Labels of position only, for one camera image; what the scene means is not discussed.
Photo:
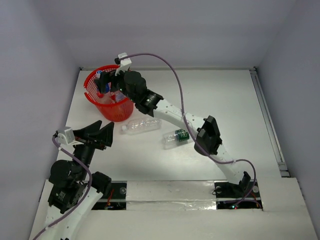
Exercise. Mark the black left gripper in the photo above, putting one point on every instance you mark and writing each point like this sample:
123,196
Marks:
90,142

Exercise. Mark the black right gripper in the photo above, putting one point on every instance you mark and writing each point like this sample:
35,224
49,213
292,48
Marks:
106,76

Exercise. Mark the blue label clear bottle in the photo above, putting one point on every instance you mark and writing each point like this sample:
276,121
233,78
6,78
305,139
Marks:
102,82

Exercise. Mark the green label clear bottle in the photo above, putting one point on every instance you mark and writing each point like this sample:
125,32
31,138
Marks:
175,139

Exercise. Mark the red cap clear bottle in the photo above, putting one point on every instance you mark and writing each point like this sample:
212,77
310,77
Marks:
106,98

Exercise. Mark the purple label small bottle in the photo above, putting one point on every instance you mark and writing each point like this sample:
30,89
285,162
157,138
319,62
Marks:
119,96

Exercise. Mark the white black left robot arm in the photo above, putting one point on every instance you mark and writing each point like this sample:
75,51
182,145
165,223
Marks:
75,189

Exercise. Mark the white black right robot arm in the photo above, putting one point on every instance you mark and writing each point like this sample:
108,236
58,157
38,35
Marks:
206,133

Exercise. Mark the red mesh plastic basket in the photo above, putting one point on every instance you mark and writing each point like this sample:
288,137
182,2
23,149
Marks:
117,112

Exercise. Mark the clear unlabelled plastic bottle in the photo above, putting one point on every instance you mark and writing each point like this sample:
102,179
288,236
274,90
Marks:
141,125

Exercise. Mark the silver foil tape strip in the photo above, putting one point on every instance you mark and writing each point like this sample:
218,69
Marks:
170,195

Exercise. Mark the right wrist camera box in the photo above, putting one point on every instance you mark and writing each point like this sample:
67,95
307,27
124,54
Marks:
123,62

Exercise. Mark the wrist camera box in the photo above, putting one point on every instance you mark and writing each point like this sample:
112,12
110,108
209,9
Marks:
64,136
123,62

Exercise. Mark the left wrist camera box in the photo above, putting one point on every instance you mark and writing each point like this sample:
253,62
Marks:
64,136

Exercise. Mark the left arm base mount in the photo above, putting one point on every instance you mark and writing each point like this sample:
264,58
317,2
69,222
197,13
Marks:
115,200

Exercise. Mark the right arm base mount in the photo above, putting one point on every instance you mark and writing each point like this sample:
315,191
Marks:
245,195

